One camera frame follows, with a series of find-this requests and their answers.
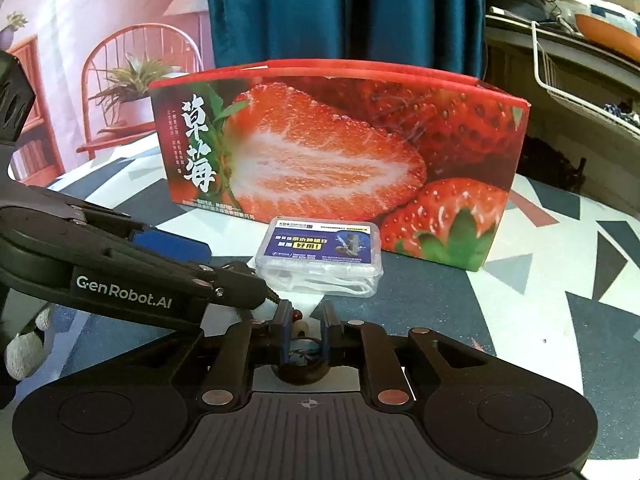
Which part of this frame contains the clear plastic floss pick box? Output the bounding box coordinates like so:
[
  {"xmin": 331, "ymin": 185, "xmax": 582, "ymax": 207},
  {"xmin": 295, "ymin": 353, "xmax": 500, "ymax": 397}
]
[{"xmin": 254, "ymin": 216, "xmax": 385, "ymax": 299}]

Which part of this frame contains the teal curtain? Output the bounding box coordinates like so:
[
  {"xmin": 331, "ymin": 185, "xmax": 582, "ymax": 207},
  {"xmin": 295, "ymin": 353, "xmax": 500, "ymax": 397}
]
[{"xmin": 202, "ymin": 0, "xmax": 488, "ymax": 78}]

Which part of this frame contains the orange bowl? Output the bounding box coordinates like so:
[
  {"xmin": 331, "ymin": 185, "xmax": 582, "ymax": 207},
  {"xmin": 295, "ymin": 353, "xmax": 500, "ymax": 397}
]
[{"xmin": 574, "ymin": 10, "xmax": 640, "ymax": 46}]

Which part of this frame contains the black dressing table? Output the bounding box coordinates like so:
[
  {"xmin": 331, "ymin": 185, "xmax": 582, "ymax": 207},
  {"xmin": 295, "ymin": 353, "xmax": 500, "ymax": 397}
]
[{"xmin": 482, "ymin": 10, "xmax": 640, "ymax": 136}]

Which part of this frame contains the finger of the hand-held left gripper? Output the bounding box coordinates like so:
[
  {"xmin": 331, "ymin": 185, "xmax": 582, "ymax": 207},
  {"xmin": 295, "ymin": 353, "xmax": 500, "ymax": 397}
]
[
  {"xmin": 75, "ymin": 212, "xmax": 282, "ymax": 317},
  {"xmin": 127, "ymin": 225, "xmax": 213, "ymax": 263}
]

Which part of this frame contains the red strawberry print cardboard box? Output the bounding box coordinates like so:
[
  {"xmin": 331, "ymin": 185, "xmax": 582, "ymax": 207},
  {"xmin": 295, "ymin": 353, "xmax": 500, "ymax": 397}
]
[{"xmin": 149, "ymin": 59, "xmax": 530, "ymax": 273}]

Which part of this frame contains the pink room wall poster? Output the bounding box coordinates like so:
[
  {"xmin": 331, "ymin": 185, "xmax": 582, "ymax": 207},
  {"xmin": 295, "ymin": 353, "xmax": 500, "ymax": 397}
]
[{"xmin": 0, "ymin": 0, "xmax": 216, "ymax": 186}]

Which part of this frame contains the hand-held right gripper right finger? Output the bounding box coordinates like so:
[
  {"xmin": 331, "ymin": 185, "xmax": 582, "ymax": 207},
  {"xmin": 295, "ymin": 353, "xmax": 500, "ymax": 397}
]
[{"xmin": 322, "ymin": 301, "xmax": 496, "ymax": 408}]

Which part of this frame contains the dark round bead keychain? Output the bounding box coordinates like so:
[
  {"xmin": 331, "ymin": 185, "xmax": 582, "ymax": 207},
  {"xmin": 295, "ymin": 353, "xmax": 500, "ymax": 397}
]
[{"xmin": 274, "ymin": 307, "xmax": 328, "ymax": 385}]

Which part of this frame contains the white plush ball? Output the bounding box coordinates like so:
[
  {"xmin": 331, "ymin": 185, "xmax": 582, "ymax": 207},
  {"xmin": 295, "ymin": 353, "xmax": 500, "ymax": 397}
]
[{"xmin": 5, "ymin": 305, "xmax": 56, "ymax": 381}]

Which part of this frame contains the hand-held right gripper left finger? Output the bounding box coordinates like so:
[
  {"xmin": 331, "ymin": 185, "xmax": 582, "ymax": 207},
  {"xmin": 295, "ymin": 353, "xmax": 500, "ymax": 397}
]
[{"xmin": 200, "ymin": 300, "xmax": 296, "ymax": 408}]

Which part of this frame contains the white wire basket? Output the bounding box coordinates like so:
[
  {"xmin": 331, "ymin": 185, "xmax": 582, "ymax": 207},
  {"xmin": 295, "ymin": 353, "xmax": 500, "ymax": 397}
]
[{"xmin": 531, "ymin": 20, "xmax": 640, "ymax": 141}]

